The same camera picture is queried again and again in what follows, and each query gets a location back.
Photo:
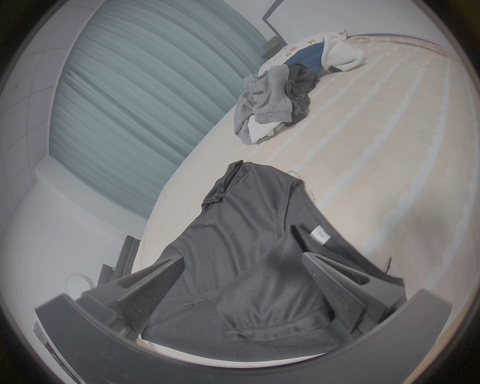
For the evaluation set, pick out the round white mirror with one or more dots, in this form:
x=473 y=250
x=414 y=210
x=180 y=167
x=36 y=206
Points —
x=77 y=280

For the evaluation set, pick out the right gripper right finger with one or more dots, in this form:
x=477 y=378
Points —
x=348 y=292

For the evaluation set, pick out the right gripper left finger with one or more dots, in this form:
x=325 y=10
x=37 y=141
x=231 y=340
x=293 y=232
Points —
x=142 y=292

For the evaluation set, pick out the black shiny garment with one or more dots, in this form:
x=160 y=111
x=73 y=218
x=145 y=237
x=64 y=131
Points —
x=300 y=90

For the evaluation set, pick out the grey garment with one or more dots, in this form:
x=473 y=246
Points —
x=266 y=97

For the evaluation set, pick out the black T-shirt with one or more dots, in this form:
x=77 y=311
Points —
x=243 y=262

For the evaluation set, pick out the white printed pillow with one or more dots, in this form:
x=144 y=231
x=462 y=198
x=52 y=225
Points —
x=296 y=48

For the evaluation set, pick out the small white garment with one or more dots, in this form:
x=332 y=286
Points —
x=260 y=131

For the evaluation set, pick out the large white garment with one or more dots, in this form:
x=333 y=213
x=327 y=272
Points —
x=343 y=56

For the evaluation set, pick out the blue-green curtain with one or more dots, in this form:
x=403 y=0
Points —
x=142 y=97

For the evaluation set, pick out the grey bedside table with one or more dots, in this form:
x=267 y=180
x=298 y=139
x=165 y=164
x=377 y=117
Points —
x=273 y=45

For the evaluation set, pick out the bed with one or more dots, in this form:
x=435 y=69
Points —
x=375 y=150

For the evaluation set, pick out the dark blue garment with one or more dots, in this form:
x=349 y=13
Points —
x=309 y=58

